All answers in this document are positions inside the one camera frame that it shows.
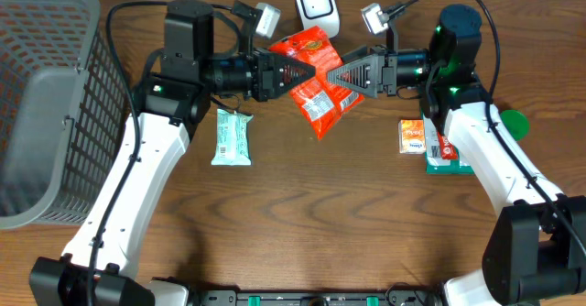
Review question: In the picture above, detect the red snack packet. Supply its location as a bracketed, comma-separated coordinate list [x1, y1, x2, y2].
[269, 27, 364, 140]

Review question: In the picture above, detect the teal white snack packet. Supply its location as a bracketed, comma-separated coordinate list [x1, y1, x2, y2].
[211, 109, 254, 166]

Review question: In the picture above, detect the orange snack packet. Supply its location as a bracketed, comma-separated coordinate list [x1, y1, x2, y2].
[398, 119, 426, 154]

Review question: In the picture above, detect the red stick sachet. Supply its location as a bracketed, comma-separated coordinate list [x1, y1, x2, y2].
[438, 134, 459, 160]

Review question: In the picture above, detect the green white packet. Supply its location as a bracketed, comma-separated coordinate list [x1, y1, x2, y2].
[421, 115, 473, 175]

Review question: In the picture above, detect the green lid seasoning jar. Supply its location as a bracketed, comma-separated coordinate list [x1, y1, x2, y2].
[500, 109, 530, 141]

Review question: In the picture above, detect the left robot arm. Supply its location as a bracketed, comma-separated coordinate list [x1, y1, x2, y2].
[29, 0, 315, 305]

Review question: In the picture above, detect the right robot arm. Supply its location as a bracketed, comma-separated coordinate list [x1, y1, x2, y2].
[327, 5, 585, 305]

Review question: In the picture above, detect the white barcode scanner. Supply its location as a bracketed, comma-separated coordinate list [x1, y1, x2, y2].
[296, 0, 341, 38]

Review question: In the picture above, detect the grey plastic mesh basket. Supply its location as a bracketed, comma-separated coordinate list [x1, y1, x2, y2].
[1, 0, 125, 229]

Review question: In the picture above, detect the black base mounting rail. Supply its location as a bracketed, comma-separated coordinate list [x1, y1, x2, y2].
[200, 286, 444, 306]

